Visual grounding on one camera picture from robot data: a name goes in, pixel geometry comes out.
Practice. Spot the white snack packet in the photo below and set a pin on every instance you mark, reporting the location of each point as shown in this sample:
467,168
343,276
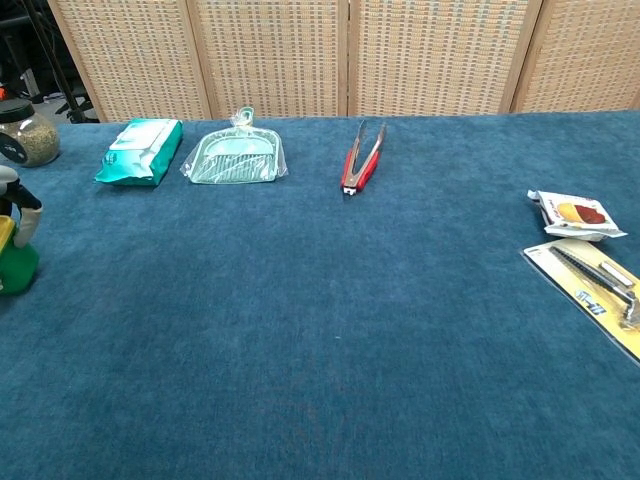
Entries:
580,215

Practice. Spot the mint green bagged dustpan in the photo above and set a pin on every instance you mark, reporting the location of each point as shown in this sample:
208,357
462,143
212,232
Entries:
235,160

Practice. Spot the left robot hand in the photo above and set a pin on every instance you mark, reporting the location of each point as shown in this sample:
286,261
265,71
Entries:
25,200

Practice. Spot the teal wet wipes pack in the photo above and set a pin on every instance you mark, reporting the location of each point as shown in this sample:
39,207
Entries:
145,150

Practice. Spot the knife on yellow blister card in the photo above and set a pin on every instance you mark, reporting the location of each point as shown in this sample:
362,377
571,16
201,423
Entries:
585,272

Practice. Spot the black tripod stand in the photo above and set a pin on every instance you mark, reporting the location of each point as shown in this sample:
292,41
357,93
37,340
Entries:
70,95

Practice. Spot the glass jar with black lid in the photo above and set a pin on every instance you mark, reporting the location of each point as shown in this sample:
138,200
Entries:
32,140

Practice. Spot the blue table cloth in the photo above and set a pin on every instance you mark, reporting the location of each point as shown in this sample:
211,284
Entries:
350,325

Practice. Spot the green tub with yellow lid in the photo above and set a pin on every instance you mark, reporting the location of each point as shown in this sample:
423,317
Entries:
17,270

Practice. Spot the woven wooden folding screen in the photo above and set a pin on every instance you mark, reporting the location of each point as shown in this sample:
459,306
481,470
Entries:
280,55

